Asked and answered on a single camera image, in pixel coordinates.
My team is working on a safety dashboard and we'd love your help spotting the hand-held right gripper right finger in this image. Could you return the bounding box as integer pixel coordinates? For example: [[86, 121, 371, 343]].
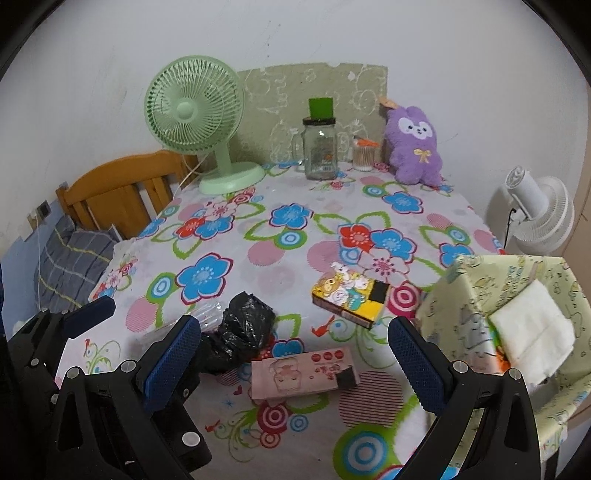
[[387, 316, 541, 480]]

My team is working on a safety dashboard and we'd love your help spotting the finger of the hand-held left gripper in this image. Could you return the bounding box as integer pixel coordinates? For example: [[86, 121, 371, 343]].
[[154, 364, 213, 467], [62, 295, 117, 335]]

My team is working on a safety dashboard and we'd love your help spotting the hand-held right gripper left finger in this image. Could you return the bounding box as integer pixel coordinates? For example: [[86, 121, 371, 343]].
[[46, 315, 204, 480]]

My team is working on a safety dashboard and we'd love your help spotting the black plastic bag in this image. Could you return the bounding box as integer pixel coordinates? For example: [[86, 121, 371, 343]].
[[198, 292, 277, 374]]

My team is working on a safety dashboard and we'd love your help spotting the yellow fabric storage box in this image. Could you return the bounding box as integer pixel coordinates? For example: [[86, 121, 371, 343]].
[[413, 253, 591, 462]]

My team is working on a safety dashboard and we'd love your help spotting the green tissue pack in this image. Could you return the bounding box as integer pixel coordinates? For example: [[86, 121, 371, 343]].
[[489, 323, 511, 374]]

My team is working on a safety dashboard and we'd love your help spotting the pink tissue pack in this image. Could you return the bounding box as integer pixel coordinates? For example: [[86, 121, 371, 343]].
[[250, 346, 362, 401]]

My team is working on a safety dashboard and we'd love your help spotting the white napkin pack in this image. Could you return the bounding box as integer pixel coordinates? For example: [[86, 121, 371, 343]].
[[488, 281, 576, 387]]

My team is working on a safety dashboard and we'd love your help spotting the grey plaid pillow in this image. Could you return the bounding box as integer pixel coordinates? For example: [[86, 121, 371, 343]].
[[34, 217, 122, 312]]

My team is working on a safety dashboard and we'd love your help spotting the clear plastic tube pack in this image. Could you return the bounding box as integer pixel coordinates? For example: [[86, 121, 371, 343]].
[[191, 299, 232, 333]]

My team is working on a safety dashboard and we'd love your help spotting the blue bed sheet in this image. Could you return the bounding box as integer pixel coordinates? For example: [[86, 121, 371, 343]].
[[0, 231, 61, 333]]

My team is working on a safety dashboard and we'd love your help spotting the yellow cartoon box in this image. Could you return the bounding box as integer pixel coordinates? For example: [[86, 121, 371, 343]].
[[311, 262, 391, 329]]

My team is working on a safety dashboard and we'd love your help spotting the wooden bed headboard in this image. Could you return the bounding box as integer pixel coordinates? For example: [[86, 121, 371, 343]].
[[56, 150, 204, 241]]

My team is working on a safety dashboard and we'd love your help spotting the floral tablecloth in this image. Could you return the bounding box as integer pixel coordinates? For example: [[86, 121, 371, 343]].
[[55, 159, 509, 480]]

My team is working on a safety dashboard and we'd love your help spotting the white standing fan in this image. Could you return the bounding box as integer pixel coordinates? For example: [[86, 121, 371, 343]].
[[487, 166, 575, 254]]

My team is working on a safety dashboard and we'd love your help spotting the cotton swab jar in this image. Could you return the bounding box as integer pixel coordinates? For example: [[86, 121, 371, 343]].
[[352, 138, 380, 172]]

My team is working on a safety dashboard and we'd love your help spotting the purple plush bunny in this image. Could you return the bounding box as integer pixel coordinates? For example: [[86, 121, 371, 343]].
[[379, 99, 445, 188]]

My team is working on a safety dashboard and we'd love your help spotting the green desk fan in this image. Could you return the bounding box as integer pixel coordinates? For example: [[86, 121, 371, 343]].
[[144, 55, 266, 195]]

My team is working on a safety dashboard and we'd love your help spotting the glass mug jar green lid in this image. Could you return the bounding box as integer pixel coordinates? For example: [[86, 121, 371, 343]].
[[292, 97, 352, 181]]

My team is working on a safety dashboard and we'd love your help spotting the beige door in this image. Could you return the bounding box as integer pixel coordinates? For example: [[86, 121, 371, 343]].
[[570, 138, 591, 259]]

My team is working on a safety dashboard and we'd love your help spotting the black fan cable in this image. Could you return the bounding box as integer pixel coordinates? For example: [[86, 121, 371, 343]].
[[503, 208, 517, 252]]

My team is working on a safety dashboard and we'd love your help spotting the green patterned wall panel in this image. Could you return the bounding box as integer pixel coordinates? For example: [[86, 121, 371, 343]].
[[238, 62, 389, 167]]

